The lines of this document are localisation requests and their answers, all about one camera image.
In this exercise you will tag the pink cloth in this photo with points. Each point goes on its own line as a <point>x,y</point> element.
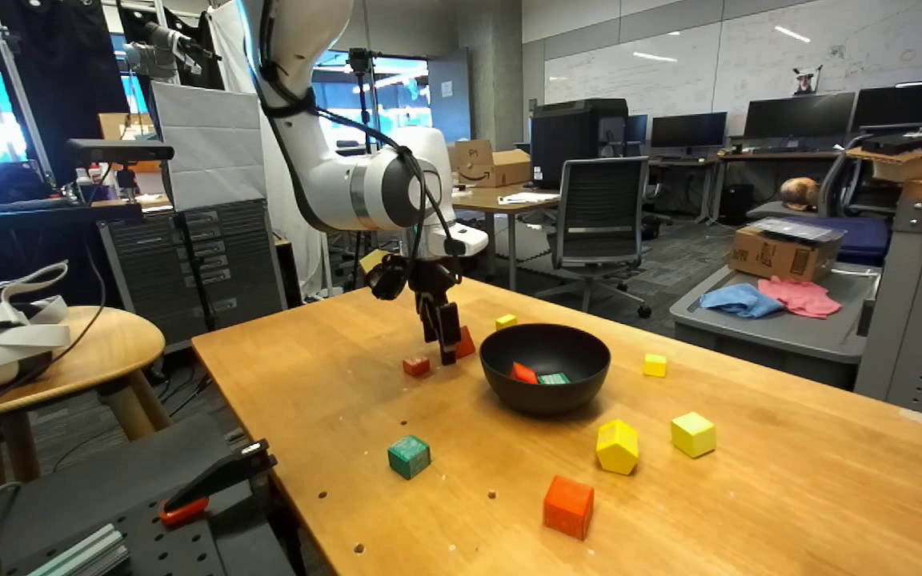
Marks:
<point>799,296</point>

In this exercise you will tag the gray mesh office chair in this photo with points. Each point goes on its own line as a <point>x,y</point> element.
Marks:
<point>604,208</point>

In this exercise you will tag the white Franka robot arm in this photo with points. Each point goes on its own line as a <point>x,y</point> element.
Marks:
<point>344,193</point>

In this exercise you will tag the blue cloth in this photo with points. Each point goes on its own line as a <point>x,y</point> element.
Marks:
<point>740,302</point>

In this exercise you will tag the blue plastic tote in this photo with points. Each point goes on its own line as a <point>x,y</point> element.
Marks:
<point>856,239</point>

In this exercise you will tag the dark gray drawer cabinet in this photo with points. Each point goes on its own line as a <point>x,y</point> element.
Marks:
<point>217,257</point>

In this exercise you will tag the yellow house-shaped block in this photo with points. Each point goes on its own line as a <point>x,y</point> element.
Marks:
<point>615,449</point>

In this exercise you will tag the gray flat packet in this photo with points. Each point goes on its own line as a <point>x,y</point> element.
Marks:
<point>799,227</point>

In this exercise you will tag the white curtain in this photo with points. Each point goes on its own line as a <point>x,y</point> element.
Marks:
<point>231,52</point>

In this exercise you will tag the small red cube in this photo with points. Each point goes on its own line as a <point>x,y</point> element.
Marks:
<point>415,367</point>

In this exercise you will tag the brown round object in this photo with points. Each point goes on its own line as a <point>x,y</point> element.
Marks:
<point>799,191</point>

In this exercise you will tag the gray panel board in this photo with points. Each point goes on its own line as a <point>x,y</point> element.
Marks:
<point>205,145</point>

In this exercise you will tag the large yellow cube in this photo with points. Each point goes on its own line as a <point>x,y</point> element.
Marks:
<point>694,436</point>

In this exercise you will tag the cardboard box with smile logo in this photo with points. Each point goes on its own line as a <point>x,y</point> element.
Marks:
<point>493,164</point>

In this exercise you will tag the large black monitor back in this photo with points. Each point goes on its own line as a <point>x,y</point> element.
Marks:
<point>579,134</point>

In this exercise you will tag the large red block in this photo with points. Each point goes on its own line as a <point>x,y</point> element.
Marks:
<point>524,372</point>

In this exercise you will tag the white VR headset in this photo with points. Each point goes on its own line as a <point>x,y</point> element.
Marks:
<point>1,339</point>

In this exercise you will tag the black bowl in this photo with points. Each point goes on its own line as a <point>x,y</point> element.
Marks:
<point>547,399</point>

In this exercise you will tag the black office chair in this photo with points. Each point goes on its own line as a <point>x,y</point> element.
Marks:
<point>833,182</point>

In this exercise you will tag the black stereo camera bar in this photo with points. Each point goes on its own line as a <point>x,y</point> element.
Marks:
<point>119,150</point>

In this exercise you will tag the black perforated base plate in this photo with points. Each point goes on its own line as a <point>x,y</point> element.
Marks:
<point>88,492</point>

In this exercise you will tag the round wooden side table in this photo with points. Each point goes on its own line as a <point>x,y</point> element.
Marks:
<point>88,346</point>

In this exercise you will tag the aluminium extrusion bar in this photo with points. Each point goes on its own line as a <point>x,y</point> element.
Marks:
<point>81,550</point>

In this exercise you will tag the brown cardboard box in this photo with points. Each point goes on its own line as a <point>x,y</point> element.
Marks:
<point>784,257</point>

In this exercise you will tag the small dog figure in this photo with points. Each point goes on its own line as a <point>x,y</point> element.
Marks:
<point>807,82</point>

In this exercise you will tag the small yellow cube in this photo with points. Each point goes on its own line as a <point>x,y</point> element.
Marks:
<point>653,367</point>
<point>505,322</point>

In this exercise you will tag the light wooden desk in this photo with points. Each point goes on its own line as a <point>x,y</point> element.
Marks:
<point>505,200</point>

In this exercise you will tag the gray storage bin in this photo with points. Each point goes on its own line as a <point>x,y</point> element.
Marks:
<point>784,337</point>

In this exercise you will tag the large orange cube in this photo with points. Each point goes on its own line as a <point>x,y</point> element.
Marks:
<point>569,506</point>

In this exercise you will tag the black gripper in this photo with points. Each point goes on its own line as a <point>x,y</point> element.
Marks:
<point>436,283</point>

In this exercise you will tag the black tripod stand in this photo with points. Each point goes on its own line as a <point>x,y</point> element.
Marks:
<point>362,66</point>

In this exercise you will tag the black computer monitor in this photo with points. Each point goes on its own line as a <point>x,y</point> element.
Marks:
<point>691,129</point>
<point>799,116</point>
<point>904,107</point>

